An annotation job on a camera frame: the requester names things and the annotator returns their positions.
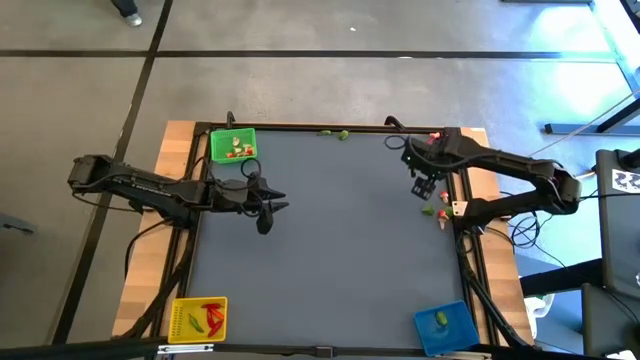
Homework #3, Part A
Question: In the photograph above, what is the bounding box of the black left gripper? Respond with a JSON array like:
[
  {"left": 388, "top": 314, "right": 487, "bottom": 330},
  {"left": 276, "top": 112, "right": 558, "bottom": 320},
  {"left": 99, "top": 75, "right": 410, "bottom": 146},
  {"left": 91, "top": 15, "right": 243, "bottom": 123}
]
[{"left": 234, "top": 172, "right": 291, "bottom": 217}]

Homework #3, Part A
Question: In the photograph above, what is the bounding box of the dark grey case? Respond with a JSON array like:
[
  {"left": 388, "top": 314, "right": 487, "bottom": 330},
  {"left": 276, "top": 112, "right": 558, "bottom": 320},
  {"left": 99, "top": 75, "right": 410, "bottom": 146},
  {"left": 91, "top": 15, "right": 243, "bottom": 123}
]
[{"left": 581, "top": 282, "right": 640, "bottom": 360}]

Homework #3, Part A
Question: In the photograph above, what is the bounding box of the silver metal bracket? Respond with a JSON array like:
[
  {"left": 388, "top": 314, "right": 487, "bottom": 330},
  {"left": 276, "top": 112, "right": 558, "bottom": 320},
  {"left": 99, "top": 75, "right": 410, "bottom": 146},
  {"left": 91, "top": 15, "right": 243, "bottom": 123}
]
[{"left": 157, "top": 343, "right": 215, "bottom": 356}]

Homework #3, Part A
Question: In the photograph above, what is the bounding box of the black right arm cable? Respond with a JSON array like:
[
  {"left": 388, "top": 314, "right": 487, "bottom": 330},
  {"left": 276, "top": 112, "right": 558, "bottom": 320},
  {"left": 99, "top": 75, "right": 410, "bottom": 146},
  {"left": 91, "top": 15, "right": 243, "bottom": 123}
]
[{"left": 383, "top": 134, "right": 409, "bottom": 152}]

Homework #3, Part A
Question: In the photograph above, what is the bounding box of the black aluminium table frame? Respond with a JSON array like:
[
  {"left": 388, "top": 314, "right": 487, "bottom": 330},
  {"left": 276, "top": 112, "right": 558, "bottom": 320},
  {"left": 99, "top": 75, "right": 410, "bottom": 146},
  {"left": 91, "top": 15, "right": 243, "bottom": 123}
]
[{"left": 0, "top": 118, "right": 640, "bottom": 360}]

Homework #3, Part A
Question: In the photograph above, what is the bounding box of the metal floor stand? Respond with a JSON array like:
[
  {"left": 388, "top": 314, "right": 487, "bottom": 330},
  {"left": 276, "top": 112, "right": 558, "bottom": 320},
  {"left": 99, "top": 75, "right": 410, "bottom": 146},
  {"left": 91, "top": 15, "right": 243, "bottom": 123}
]
[{"left": 543, "top": 0, "right": 640, "bottom": 136}]

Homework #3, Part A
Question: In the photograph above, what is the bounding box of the white plastic object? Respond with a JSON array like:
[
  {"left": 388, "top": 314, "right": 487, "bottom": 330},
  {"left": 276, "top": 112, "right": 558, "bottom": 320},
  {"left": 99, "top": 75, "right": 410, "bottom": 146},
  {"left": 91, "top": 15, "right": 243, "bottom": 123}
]
[{"left": 524, "top": 293, "right": 556, "bottom": 339}]

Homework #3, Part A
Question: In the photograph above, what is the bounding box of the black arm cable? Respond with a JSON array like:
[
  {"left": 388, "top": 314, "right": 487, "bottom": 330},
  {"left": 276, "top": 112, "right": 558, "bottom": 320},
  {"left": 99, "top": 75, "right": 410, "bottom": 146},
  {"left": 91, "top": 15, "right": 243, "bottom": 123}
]
[
  {"left": 240, "top": 158, "right": 263, "bottom": 180},
  {"left": 383, "top": 134, "right": 409, "bottom": 152}
]

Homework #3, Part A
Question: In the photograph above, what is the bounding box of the black case with marker print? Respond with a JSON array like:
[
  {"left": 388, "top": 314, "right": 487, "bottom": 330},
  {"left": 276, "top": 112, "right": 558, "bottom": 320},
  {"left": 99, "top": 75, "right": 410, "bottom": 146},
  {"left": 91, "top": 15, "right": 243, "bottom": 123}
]
[{"left": 594, "top": 148, "right": 640, "bottom": 301}]

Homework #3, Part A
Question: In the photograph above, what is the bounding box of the person's leg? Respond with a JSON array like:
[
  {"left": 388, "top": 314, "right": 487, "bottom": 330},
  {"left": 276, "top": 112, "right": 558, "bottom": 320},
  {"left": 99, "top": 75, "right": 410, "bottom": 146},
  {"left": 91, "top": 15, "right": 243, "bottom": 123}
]
[{"left": 110, "top": 0, "right": 139, "bottom": 19}]

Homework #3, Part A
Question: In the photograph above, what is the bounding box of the yellow plastic basket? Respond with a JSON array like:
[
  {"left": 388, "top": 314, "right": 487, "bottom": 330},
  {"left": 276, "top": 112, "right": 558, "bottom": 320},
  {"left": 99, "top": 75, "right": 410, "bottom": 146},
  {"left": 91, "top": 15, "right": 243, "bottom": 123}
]
[{"left": 166, "top": 296, "right": 229, "bottom": 346}]

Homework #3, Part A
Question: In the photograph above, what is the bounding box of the grey floor object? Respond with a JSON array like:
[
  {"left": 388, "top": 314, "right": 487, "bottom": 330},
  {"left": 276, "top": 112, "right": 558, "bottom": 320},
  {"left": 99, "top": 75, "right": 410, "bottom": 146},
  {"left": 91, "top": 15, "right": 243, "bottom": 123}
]
[{"left": 0, "top": 213, "right": 37, "bottom": 237}]

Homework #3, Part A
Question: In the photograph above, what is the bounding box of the black power cable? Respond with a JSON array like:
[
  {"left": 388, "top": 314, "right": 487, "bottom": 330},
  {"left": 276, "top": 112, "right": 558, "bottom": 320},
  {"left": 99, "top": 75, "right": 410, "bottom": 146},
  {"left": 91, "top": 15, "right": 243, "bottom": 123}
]
[{"left": 123, "top": 218, "right": 171, "bottom": 281}]

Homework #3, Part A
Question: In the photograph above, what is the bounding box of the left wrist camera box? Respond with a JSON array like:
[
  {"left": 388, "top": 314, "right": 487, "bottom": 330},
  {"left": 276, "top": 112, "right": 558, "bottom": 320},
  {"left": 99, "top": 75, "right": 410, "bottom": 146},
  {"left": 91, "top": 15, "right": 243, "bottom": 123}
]
[{"left": 256, "top": 201, "right": 276, "bottom": 236}]

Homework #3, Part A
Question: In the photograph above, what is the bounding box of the blue plastic basket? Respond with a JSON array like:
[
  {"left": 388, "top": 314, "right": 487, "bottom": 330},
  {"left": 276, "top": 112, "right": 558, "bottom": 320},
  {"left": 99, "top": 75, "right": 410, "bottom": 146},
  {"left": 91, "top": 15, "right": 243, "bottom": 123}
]
[{"left": 412, "top": 299, "right": 481, "bottom": 358}]

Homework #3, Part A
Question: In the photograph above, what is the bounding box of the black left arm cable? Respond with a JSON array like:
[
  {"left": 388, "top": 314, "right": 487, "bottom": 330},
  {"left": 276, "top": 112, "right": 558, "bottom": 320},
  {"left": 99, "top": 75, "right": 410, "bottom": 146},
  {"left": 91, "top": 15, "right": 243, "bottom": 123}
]
[{"left": 240, "top": 158, "right": 263, "bottom": 180}]

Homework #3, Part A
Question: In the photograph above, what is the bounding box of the green plastic basket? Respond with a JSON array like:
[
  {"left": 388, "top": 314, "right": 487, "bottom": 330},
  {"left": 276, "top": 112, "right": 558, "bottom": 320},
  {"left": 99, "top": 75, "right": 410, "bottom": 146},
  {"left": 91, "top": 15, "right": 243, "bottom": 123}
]
[{"left": 209, "top": 127, "right": 258, "bottom": 166}]

